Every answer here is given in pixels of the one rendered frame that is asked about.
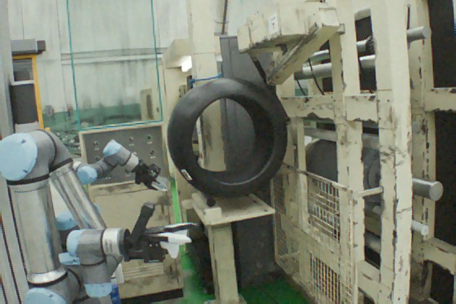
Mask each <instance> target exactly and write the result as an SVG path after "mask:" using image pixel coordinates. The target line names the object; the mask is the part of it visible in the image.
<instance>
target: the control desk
mask: <svg viewBox="0 0 456 304"><path fill-rule="evenodd" d="M78 135H79V140H80V146H81V157H82V163H86V164H87V165H92V164H94V163H95V162H98V161H100V160H101V159H102V158H103V157H105V154H104V153H103V151H104V148H105V147H106V146H107V144H108V143H109V142H112V141H113V142H117V143H118V144H121V146H122V147H123V148H125V149H126V150H128V151H129V152H131V153H132V154H133V155H134V156H136V157H137V158H138V159H139V160H142V159H143V160H144V163H145V164H146V165H148V166H149V165H151V164H155V165H156V166H158V167H159V168H161V169H162V170H161V172H160V174H158V175H159V176H160V177H161V178H167V182H166V183H165V185H166V187H167V188H168V191H166V192H161V191H158V190H152V189H150V188H149V187H146V186H144V184H143V183H140V184H136V183H135V177H136V176H135V171H134V173H131V172H130V171H128V170H126V169H125V168H124V167H123V166H121V165H119V164H118V166H117V167H116V168H115V169H114V170H113V171H112V172H111V173H110V174H109V175H108V177H107V178H105V179H104V180H103V181H101V180H100V181H99V180H97V181H95V182H93V183H90V184H86V188H87V193H88V195H89V196H90V199H91V200H92V201H93V203H95V204H96V205H98V206H99V208H100V209H101V213H102V216H101V217H102V219H103V221H104V222H105V224H106V226H107V227H108V228H111V229H114V228H122V229H123V228H128V229H129V231H130V234H131V233H132V231H133V229H134V225H135V223H136V222H137V221H138V216H139V215H140V213H141V212H140V211H141V208H142V206H143V203H146V202H147V201H151V202H153V203H155V204H156V210H155V213H154V214H153V215H152V216H151V217H150V218H149V222H148V224H147V225H146V228H149V227H161V226H164V225H169V224H176V218H175V215H174V211H173V198H172V191H171V182H170V175H169V162H168V154H167V147H166V139H165V132H164V122H162V121H159V122H152V123H144V124H137V125H130V126H116V127H109V128H102V129H95V130H82V131H79V132H78ZM156 166H154V167H156ZM156 168H157V167H156ZM159 168H157V169H159ZM168 251H169V250H168ZM121 268H122V274H123V279H124V283H119V284H117V286H118V291H119V296H120V299H121V304H150V303H153V302H162V301H165V300H171V299H174V298H180V297H184V296H183V289H182V288H185V285H184V279H183V276H182V267H181V259H180V253H179V249H178V256H177V257H176V258H172V257H171V255H170V253H169V254H166V255H165V260H164V262H153V263H144V259H139V260H133V259H131V260H130V261H129V262H124V259H123V260H122V262H121Z"/></svg>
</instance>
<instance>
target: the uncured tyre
mask: <svg viewBox="0 0 456 304"><path fill-rule="evenodd" d="M223 98H227V99H232V100H234V101H235V102H237V103H238V104H240V105H241V106H243V107H244V108H245V109H246V111H247V112H248V114H249V116H250V117H251V120H252V124H253V129H254V137H253V143H252V147H251V149H250V152H249V153H248V155H247V156H246V158H245V159H244V160H243V161H242V162H241V163H239V164H238V165H237V166H235V167H233V168H231V169H228V170H223V171H211V170H206V169H205V168H202V167H200V165H199V163H198V161H197V160H196V158H195V154H194V151H193V147H192V136H193V131H194V128H195V124H196V122H197V120H198V118H199V117H200V115H201V114H202V113H203V112H204V110H205V109H206V108H208V107H209V105H210V104H212V103H214V102H216V101H217V100H219V99H223ZM167 145H168V149H169V154H170V156H171V158H172V161H173V163H174V164H175V166H176V167H177V169H178V171H179V172H180V173H181V175H182V177H183V178H184V179H185V180H186V181H187V182H188V183H189V184H190V185H191V186H192V187H194V188H195V189H197V190H199V191H200V192H202V193H204V194H207V195H210V196H213V197H217V198H237V197H242V196H246V195H248V194H251V193H253V192H255V191H257V190H259V189H260V188H262V187H263V186H265V185H266V184H267V183H268V182H269V181H270V180H271V179H272V178H273V177H274V175H275V174H276V173H277V171H278V169H279V167H280V165H281V164H282V162H283V158H284V156H285V153H286V150H287V123H286V120H285V117H284V115H283V112H282V110H281V108H280V107H279V105H278V104H277V102H276V101H275V98H274V97H273V96H272V95H271V94H270V93H269V92H268V91H267V90H265V89H264V88H263V87H261V86H258V85H256V84H254V83H252V82H249V81H246V80H244V79H240V78H233V77H227V78H220V79H216V80H213V81H210V82H205V83H203V84H201V85H198V86H195V87H193V88H192V89H190V90H189V91H187V92H186V93H185V94H184V95H183V96H182V98H181V99H180V100H179V102H178V103H177V105H176V106H175V108H174V110H173V112H172V114H171V116H170V118H169V123H168V128H167ZM182 170H185V171H186V172H187V173H188V175H189V176H190V178H191V179H187V178H185V176H184V175H183V173H182Z"/></svg>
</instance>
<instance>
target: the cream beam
mask: <svg viewBox="0 0 456 304"><path fill-rule="evenodd" d="M318 7H328V5H327V2H278V3H276V4H275V5H274V6H272V7H270V8H268V9H267V11H263V12H262V13H261V14H260V15H258V16H257V17H255V18H253V19H252V20H250V21H249V22H247V23H246V24H245V25H244V26H241V27H239V28H238V32H237V34H238V39H239V53H240V54H244V53H248V52H251V51H260V52H279V51H281V48H280V46H275V45H277V44H279V43H282V44H283V43H284V44H288V43H289V42H293V41H295V40H296V39H299V38H303V37H306V36H308V35H309V22H308V18H309V16H311V15H312V14H313V13H314V10H316V9H317V8H318ZM276 13H277V21H278V31H277V32H275V33H273V34H271V35H270V20H269V17H270V16H271V15H273V14H276Z"/></svg>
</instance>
